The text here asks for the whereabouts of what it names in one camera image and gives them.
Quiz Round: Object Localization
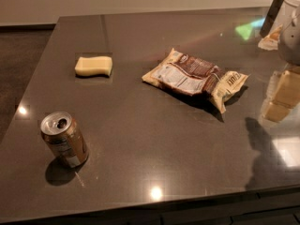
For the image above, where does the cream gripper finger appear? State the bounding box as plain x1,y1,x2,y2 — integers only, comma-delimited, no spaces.
258,25,282,51

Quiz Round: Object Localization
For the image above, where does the brown chip bag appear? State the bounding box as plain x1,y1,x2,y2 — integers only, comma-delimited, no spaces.
142,49,248,113

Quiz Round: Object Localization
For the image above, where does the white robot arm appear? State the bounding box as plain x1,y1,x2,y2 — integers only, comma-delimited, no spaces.
258,0,300,66

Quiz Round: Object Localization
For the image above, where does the yellow sponge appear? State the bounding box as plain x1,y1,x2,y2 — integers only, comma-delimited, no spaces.
75,56,113,77

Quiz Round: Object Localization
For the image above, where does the brown soda can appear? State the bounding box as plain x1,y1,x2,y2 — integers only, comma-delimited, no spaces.
40,112,88,168

